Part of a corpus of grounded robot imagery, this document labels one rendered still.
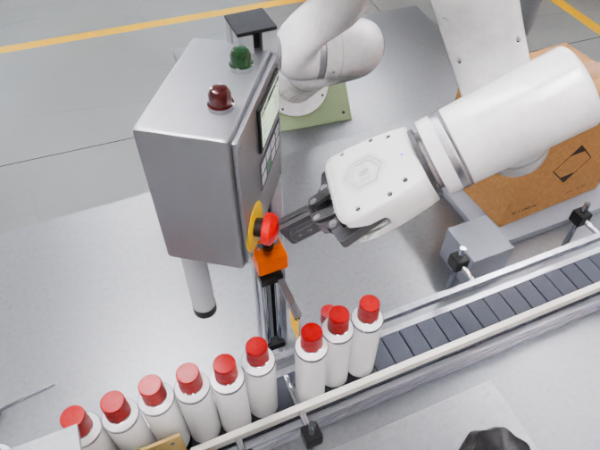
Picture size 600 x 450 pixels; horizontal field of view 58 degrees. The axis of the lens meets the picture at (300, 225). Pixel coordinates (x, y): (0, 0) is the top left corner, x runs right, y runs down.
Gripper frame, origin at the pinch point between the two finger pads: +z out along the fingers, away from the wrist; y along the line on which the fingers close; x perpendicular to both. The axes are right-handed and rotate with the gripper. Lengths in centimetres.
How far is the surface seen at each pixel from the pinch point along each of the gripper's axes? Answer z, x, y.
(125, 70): 125, 80, -252
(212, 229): 7.5, -6.2, 0.8
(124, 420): 36.4, 11.8, 7.0
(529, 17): -84, 161, -215
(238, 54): -4.0, -16.4, -9.4
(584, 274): -31, 70, -18
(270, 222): 2.4, -2.3, -0.1
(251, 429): 28.7, 31.8, 5.4
